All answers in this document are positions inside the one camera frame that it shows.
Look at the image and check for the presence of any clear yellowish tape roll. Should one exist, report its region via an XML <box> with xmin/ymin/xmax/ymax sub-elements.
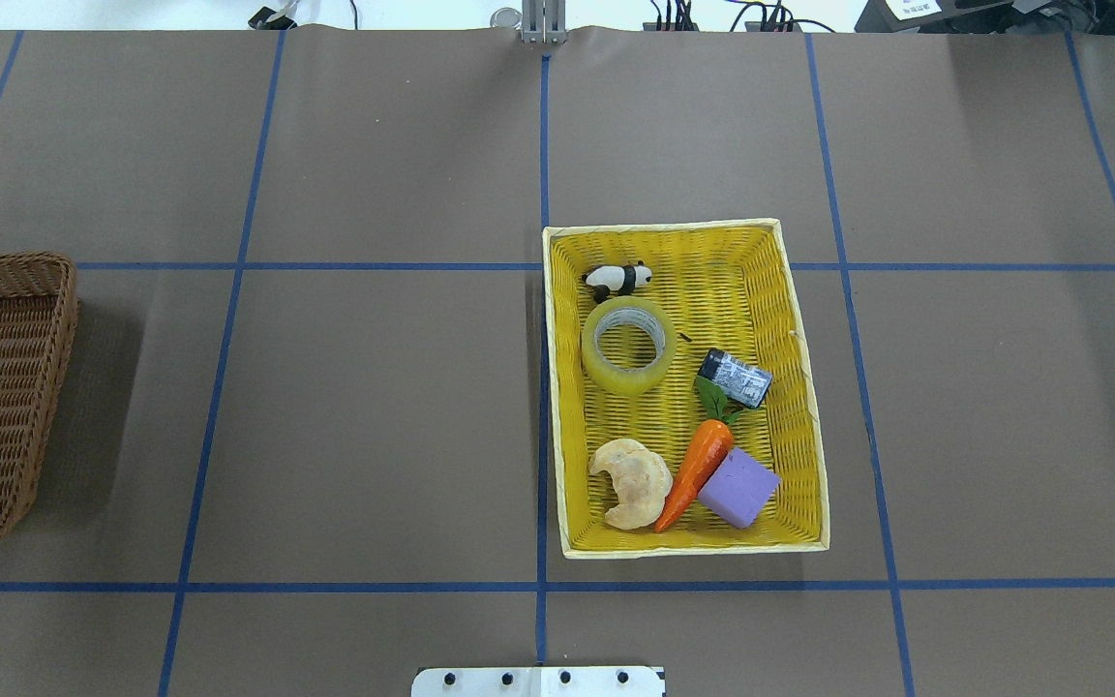
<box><xmin>581</xmin><ymin>296</ymin><xmax>678</xmax><ymax>397</ymax></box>

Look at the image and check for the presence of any toy croissant bread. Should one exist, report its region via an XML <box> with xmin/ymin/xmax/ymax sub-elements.
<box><xmin>589</xmin><ymin>439</ymin><xmax>673</xmax><ymax>530</ymax></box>

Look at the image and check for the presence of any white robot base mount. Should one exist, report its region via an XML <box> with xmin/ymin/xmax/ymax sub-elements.
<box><xmin>410</xmin><ymin>665</ymin><xmax>668</xmax><ymax>696</ymax></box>

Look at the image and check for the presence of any yellow woven basket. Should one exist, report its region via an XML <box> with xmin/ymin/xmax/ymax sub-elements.
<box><xmin>543</xmin><ymin>217</ymin><xmax>830</xmax><ymax>560</ymax></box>

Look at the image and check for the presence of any orange toy carrot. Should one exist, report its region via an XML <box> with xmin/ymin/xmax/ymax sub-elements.
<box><xmin>653</xmin><ymin>376</ymin><xmax>746</xmax><ymax>533</ymax></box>

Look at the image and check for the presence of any small black labelled can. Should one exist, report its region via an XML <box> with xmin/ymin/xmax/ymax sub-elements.
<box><xmin>696</xmin><ymin>348</ymin><xmax>773</xmax><ymax>409</ymax></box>

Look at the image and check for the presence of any grey camera mast bracket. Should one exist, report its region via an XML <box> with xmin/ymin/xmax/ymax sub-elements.
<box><xmin>518</xmin><ymin>0</ymin><xmax>568</xmax><ymax>45</ymax></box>

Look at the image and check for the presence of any purple foam block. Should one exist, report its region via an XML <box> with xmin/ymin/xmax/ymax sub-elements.
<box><xmin>696</xmin><ymin>447</ymin><xmax>781</xmax><ymax>530</ymax></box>

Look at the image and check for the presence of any panda figurine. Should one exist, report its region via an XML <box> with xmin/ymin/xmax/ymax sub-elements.
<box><xmin>581</xmin><ymin>261</ymin><xmax>653</xmax><ymax>304</ymax></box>

